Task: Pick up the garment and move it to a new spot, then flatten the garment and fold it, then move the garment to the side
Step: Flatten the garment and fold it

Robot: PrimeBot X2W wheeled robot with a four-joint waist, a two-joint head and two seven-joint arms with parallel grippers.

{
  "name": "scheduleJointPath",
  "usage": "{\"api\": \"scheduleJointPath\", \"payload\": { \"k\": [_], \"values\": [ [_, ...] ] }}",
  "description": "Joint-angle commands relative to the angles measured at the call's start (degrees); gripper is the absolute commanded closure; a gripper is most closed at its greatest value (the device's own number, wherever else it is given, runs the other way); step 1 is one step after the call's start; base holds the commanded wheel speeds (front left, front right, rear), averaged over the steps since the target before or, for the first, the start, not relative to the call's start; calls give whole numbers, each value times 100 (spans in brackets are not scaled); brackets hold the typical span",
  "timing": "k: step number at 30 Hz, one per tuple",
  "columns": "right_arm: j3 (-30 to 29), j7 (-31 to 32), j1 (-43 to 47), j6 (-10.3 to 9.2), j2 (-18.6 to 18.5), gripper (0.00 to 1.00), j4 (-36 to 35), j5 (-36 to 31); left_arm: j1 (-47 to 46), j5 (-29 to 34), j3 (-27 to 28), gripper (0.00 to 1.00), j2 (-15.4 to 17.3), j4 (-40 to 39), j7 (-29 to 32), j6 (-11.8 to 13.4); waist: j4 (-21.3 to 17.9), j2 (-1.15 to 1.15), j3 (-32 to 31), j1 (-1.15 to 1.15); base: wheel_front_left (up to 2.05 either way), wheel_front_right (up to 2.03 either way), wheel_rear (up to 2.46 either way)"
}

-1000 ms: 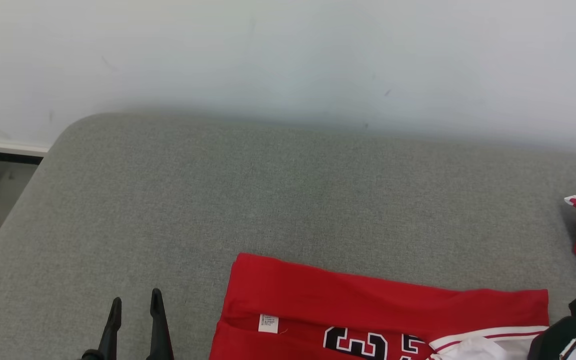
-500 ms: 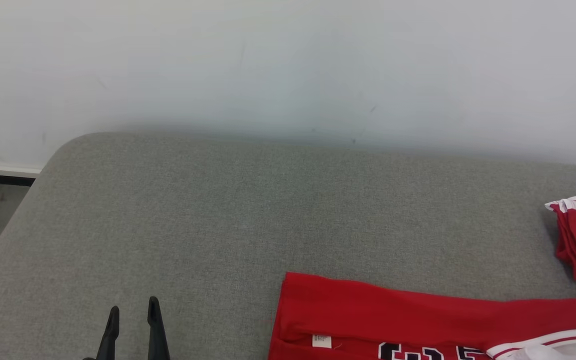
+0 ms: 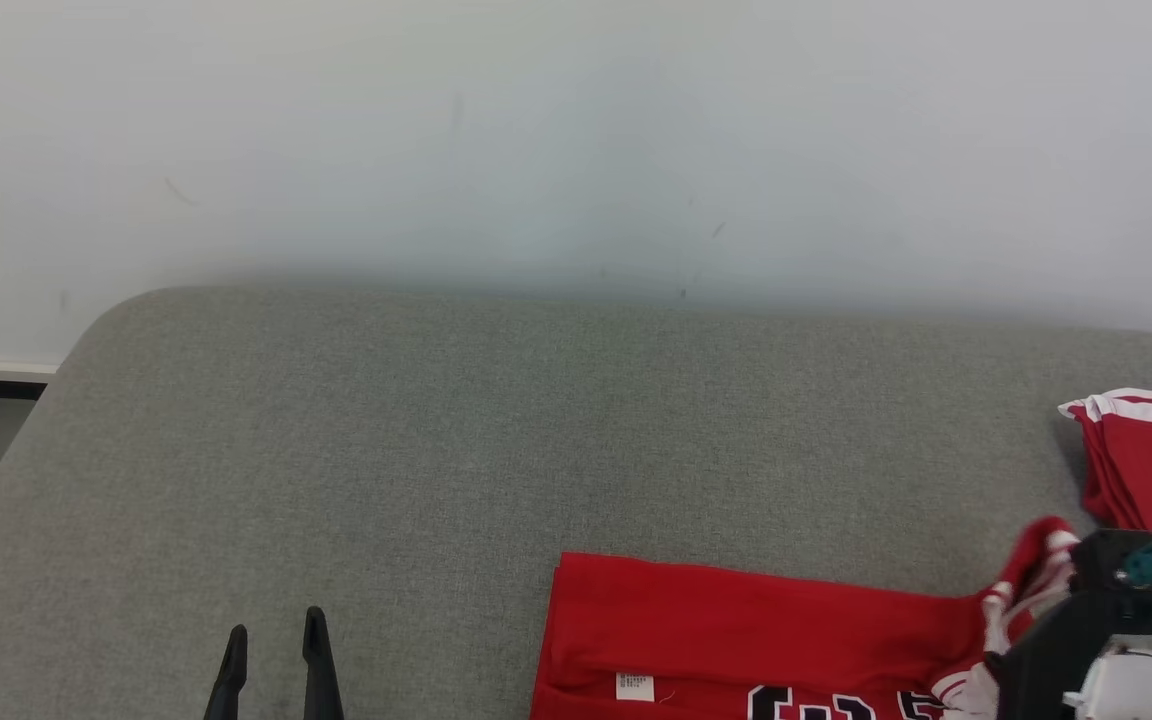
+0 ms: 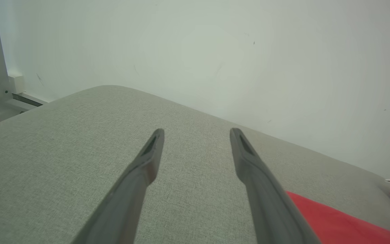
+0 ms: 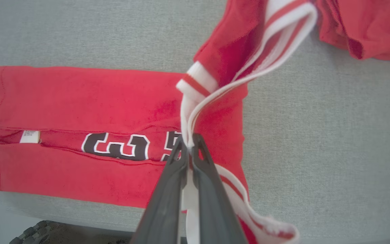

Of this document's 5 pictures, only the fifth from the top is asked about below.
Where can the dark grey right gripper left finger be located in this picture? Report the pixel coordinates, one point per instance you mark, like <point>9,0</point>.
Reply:
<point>164,203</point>

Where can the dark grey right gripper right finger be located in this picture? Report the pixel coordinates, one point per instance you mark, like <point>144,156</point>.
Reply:
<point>215,210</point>

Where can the red jersey with black number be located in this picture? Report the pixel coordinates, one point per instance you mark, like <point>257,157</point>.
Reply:
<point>80,95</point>

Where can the red shorts with white trim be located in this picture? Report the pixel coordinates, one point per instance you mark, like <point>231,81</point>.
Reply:
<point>367,27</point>

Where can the dark ribbed object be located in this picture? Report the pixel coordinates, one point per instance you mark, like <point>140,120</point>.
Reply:
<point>63,235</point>

